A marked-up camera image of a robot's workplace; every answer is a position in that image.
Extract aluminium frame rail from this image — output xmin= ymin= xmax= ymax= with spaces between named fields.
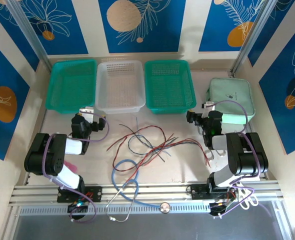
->
xmin=8 ymin=183 xmax=282 ymax=207

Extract aluminium frame post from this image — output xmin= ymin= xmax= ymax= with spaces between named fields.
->
xmin=6 ymin=0 xmax=51 ymax=73
xmin=231 ymin=0 xmax=278 ymax=73

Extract pink pill box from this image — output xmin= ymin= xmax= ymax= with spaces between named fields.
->
xmin=63 ymin=160 xmax=78 ymax=174

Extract grey slotted cable duct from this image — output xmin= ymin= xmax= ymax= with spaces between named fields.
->
xmin=18 ymin=203 xmax=213 ymax=216

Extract red thin wire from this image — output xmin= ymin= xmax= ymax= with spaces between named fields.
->
xmin=106 ymin=125 xmax=165 ymax=151
xmin=134 ymin=138 xmax=211 ymax=175
xmin=111 ymin=133 xmax=176 ymax=174

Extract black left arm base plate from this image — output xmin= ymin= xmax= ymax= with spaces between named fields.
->
xmin=56 ymin=186 xmax=103 ymax=203

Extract metal tongs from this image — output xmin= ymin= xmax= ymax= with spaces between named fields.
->
xmin=196 ymin=123 xmax=226 ymax=161

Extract grey metal panel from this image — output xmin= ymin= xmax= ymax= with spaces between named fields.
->
xmin=11 ymin=213 xmax=292 ymax=240

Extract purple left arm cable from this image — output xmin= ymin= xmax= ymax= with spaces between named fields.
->
xmin=42 ymin=112 xmax=111 ymax=224

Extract white handled scissors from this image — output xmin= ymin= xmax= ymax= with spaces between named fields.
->
xmin=231 ymin=181 xmax=260 ymax=210

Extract green plastic basket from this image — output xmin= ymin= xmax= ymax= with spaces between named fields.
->
xmin=144 ymin=59 xmax=197 ymax=115
xmin=45 ymin=59 xmax=98 ymax=115

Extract black connector board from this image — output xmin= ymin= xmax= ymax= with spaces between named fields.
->
xmin=209 ymin=201 xmax=229 ymax=216
xmin=67 ymin=201 xmax=89 ymax=214

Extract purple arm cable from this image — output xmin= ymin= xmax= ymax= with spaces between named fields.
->
xmin=212 ymin=99 xmax=275 ymax=221
xmin=42 ymin=112 xmax=111 ymax=224

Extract white plastic basket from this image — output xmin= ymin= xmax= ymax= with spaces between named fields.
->
xmin=94 ymin=59 xmax=147 ymax=115

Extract blue stethoscope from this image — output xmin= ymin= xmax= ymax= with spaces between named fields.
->
xmin=104 ymin=158 xmax=171 ymax=223

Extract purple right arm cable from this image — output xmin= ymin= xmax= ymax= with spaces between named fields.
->
xmin=212 ymin=99 xmax=275 ymax=221

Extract mint green zip pouch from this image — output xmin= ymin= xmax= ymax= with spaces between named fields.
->
xmin=205 ymin=77 xmax=256 ymax=125

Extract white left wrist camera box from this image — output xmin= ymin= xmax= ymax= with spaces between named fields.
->
xmin=78 ymin=106 xmax=96 ymax=121

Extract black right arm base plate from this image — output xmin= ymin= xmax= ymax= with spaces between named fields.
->
xmin=186 ymin=184 xmax=213 ymax=201

